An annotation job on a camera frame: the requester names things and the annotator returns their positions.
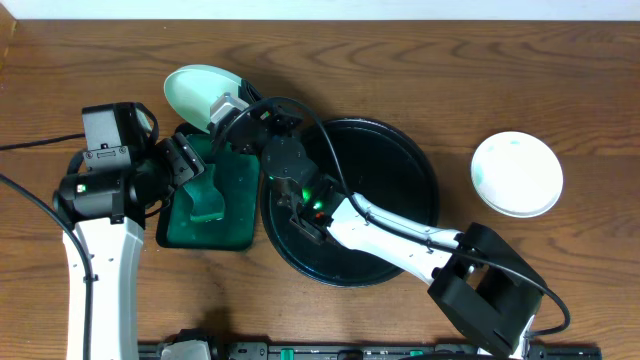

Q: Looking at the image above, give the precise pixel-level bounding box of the green sponge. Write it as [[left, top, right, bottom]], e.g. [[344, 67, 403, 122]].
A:
[[184, 164, 226, 223]]

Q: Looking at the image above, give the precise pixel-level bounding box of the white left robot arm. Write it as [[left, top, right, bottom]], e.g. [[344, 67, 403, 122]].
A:
[[53, 102, 205, 359]]

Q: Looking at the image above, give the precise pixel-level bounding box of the rectangular black sponge tray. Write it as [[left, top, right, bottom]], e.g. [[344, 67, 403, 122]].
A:
[[156, 123, 260, 251]]

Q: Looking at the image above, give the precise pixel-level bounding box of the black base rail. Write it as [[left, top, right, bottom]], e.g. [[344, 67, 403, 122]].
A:
[[137, 327, 604, 360]]

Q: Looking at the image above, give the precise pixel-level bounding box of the round black tray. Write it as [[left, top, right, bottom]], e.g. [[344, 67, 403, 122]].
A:
[[261, 118, 440, 287]]

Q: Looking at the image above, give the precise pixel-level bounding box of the white plate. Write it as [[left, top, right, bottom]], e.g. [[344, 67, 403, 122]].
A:
[[470, 131, 564, 218]]

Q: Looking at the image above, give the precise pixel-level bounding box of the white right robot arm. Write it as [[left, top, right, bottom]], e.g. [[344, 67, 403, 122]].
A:
[[206, 95, 546, 358]]

